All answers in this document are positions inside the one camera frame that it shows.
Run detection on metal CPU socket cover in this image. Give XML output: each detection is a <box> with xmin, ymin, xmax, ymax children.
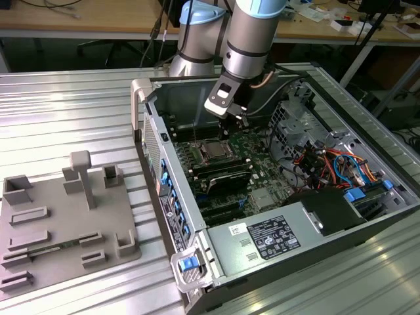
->
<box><xmin>195</xmin><ymin>138</ymin><xmax>232</xmax><ymax>164</ymax></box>

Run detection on black RAM slot bank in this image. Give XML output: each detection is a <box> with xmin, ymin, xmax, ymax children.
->
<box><xmin>168</xmin><ymin>121</ymin><xmax>221</xmax><ymax>143</ymax></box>

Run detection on perforated metal drive cage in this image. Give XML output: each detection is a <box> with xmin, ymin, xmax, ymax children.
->
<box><xmin>268</xmin><ymin>100</ymin><xmax>316</xmax><ymax>162</ymax></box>

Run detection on black installed RAM sticks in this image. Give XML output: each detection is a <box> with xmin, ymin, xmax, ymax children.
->
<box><xmin>191</xmin><ymin>156</ymin><xmax>253</xmax><ymax>180</ymax></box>

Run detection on green motherboard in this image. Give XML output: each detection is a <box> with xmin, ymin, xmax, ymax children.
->
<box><xmin>163</xmin><ymin>111</ymin><xmax>298</xmax><ymax>228</ymax></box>

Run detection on black graphics card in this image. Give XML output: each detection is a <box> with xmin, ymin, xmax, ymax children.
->
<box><xmin>206</xmin><ymin>170</ymin><xmax>252</xmax><ymax>198</ymax></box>

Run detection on open grey PC case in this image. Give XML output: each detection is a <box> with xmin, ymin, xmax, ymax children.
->
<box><xmin>130</xmin><ymin>64</ymin><xmax>420</xmax><ymax>312</ymax></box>

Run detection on black expansion slots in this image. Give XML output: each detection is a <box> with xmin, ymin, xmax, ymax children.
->
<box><xmin>196</xmin><ymin>199</ymin><xmax>246</xmax><ymax>228</ymax></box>

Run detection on white small box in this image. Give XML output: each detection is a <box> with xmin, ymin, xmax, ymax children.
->
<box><xmin>330</xmin><ymin>18</ymin><xmax>354</xmax><ymax>33</ymax></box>

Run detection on black office chair base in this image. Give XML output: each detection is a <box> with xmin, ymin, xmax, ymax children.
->
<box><xmin>76</xmin><ymin>38</ymin><xmax>146</xmax><ymax>67</ymax></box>

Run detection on blue disk carrier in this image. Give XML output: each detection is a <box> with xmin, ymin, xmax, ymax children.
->
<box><xmin>343</xmin><ymin>186</ymin><xmax>368</xmax><ymax>207</ymax></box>

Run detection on grey power supply unit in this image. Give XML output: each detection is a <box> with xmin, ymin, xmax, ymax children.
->
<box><xmin>207</xmin><ymin>201</ymin><xmax>325</xmax><ymax>277</ymax></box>

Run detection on wooden desk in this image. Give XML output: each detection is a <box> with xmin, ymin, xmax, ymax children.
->
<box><xmin>0</xmin><ymin>0</ymin><xmax>420</xmax><ymax>45</ymax></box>

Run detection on blue case latch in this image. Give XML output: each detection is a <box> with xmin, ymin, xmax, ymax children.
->
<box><xmin>178</xmin><ymin>257</ymin><xmax>198</xmax><ymax>272</ymax></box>

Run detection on grey parts rack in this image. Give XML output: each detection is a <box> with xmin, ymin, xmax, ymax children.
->
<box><xmin>0</xmin><ymin>150</ymin><xmax>142</xmax><ymax>293</ymax></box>

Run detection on green RAM stick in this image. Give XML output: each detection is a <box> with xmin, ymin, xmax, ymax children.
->
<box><xmin>28</xmin><ymin>239</ymin><xmax>81</xmax><ymax>257</ymax></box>

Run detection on copper coloured cable loop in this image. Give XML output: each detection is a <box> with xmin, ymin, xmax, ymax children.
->
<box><xmin>250</xmin><ymin>70</ymin><xmax>276</xmax><ymax>90</ymax></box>

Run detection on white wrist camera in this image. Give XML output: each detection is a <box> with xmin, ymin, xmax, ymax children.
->
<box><xmin>203</xmin><ymin>73</ymin><xmax>244</xmax><ymax>120</ymax></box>

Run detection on black camera cable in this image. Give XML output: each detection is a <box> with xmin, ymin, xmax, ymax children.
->
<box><xmin>245</xmin><ymin>67</ymin><xmax>311</xmax><ymax>116</ymax></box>

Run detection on black hanging cable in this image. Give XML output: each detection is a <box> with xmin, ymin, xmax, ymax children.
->
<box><xmin>138</xmin><ymin>0</ymin><xmax>185</xmax><ymax>69</ymax></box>

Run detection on blue wire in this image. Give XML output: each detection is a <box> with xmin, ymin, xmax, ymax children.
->
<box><xmin>332</xmin><ymin>153</ymin><xmax>368</xmax><ymax>188</ymax></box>

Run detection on black plastic air duct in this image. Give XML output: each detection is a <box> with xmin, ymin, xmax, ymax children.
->
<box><xmin>283</xmin><ymin>188</ymin><xmax>368</xmax><ymax>238</ymax></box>

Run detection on orange wire bundle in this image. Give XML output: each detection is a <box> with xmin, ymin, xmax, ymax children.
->
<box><xmin>293</xmin><ymin>148</ymin><xmax>383</xmax><ymax>185</ymax></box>

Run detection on grey loose cable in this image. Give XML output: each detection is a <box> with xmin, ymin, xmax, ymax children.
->
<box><xmin>41</xmin><ymin>0</ymin><xmax>82</xmax><ymax>20</ymax></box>

